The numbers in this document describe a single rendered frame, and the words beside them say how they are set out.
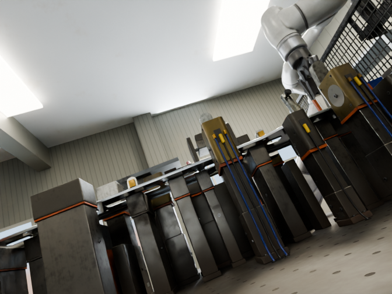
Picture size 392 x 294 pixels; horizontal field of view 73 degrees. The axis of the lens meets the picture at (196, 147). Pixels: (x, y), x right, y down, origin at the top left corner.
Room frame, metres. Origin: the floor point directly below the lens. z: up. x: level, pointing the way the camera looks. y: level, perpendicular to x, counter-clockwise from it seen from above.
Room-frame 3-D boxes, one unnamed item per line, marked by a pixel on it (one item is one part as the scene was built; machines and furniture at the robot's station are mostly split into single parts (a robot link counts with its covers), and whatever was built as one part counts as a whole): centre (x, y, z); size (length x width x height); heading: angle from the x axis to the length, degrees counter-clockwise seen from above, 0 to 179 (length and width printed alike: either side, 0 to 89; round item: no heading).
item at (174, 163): (1.12, 0.28, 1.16); 0.37 x 0.14 x 0.02; 96
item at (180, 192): (0.80, 0.10, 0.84); 0.12 x 0.05 x 0.29; 6
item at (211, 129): (0.63, -0.06, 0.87); 0.12 x 0.07 x 0.35; 6
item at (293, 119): (0.65, -0.27, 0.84); 0.10 x 0.05 x 0.29; 6
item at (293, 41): (0.80, -0.45, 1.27); 0.09 x 0.09 x 0.06
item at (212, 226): (1.02, 0.07, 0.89); 0.12 x 0.07 x 0.38; 6
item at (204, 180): (0.82, 0.02, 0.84); 0.07 x 0.04 x 0.29; 6
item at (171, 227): (0.97, 0.19, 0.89); 0.12 x 0.08 x 0.38; 6
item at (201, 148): (1.02, -0.06, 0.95); 0.18 x 0.13 x 0.49; 96
